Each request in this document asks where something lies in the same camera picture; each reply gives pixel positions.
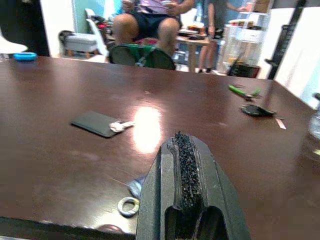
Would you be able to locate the small white key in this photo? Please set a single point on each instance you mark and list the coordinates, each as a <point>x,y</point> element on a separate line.
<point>117,126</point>

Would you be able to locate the grey ottoman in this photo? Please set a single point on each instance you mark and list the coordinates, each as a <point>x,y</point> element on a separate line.
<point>80,42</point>

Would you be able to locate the wooden side table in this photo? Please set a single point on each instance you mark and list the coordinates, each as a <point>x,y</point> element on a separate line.
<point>193,42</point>

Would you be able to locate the black folding chair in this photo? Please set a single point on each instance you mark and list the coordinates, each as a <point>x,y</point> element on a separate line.
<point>122,56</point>

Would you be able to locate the small tan strip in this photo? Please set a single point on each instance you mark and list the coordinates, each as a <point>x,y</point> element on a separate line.
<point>281,123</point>

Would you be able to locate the brown cardboard box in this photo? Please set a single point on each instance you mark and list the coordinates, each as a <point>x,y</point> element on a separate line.
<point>261,6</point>

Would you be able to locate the silver carabiner clip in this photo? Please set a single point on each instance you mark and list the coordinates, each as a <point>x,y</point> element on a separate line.
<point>142,60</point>

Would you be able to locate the white moulded chair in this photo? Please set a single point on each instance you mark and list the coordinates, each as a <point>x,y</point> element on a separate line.
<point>96,32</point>

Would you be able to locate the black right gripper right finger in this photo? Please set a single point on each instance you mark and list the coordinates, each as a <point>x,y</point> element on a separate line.
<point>220,195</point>

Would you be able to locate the black card wallet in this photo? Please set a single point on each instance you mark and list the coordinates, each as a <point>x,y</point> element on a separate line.
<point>95,123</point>

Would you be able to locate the standing person in grey shirt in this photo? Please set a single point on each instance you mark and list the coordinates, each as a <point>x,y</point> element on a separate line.
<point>217,15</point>

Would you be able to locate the white chair with wooden legs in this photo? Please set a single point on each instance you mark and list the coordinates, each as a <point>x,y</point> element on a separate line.
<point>10,46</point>

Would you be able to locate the seated person in pink shirt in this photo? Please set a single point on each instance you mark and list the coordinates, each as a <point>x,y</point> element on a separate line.
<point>147,22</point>

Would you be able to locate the clear plastic water bottle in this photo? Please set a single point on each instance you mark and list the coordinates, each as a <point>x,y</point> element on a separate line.
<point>315,120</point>

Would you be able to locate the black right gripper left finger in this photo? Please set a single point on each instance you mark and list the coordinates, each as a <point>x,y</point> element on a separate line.
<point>152,200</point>

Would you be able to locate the black metal stand post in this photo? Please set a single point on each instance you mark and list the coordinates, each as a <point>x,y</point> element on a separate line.
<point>287,32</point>

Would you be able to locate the white shelf rack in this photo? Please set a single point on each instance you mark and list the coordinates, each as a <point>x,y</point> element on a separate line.
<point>247,35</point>

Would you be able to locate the blue plastic tray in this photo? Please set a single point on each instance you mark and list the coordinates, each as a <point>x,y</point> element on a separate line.
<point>25,56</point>

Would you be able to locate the black door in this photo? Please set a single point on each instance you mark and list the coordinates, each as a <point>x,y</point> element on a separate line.
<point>22,25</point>

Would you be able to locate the black equipment case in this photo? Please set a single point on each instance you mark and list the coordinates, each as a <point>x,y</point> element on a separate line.
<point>243,70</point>

